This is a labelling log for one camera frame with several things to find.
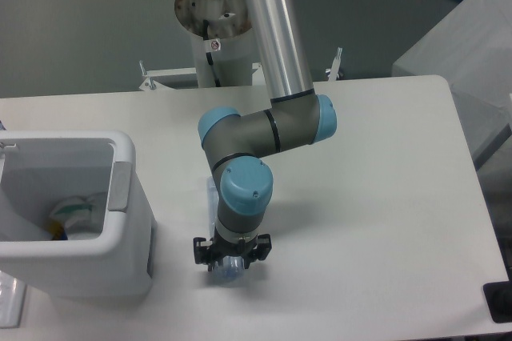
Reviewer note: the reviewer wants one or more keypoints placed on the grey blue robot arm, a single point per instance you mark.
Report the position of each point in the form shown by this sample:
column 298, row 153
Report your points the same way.
column 236, row 144

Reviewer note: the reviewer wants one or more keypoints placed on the clear plastic sheet at left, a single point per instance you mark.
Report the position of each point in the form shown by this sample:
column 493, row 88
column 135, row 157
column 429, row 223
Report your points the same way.
column 13, row 292

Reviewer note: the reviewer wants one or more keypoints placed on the clear plastic water bottle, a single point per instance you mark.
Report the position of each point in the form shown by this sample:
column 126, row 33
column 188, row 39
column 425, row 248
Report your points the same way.
column 229, row 268

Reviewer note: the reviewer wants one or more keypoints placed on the white trash can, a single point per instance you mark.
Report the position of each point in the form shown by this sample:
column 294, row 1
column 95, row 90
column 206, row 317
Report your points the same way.
column 39, row 169

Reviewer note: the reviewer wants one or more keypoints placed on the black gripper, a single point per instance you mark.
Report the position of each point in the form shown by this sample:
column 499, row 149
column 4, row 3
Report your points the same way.
column 207, row 252

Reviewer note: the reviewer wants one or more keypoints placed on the black device at table edge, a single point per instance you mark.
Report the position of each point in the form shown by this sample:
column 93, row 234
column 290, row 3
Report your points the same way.
column 498, row 298

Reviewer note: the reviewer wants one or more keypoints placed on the blue yellow packet in bin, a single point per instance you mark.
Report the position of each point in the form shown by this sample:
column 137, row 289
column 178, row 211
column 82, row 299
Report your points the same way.
column 56, row 230

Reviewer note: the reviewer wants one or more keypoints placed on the grey covered side table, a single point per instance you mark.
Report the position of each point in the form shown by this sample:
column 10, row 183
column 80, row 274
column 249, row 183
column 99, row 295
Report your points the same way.
column 471, row 49

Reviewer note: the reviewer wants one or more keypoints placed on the clear plastic wrapper bag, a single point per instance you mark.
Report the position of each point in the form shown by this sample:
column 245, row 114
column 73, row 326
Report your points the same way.
column 81, row 217

